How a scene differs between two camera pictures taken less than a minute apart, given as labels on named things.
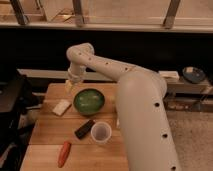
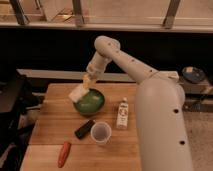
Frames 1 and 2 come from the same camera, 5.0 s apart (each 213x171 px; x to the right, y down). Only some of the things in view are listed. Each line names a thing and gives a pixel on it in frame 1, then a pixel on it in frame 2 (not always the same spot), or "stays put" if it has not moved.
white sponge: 62,107 to 78,93
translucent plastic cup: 101,132 stays put
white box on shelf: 169,75 stays put
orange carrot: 63,153 stays put
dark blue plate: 196,76 stays put
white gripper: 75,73 to 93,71
